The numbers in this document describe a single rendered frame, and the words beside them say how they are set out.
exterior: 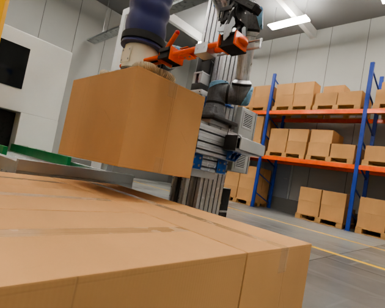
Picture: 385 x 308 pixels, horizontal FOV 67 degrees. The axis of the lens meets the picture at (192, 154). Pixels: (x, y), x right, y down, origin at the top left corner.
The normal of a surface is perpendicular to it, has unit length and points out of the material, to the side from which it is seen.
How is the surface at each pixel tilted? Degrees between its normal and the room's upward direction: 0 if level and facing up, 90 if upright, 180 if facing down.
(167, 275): 90
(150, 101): 90
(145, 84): 90
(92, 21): 90
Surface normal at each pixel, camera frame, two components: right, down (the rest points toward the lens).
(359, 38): -0.69, -0.17
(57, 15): 0.70, 0.09
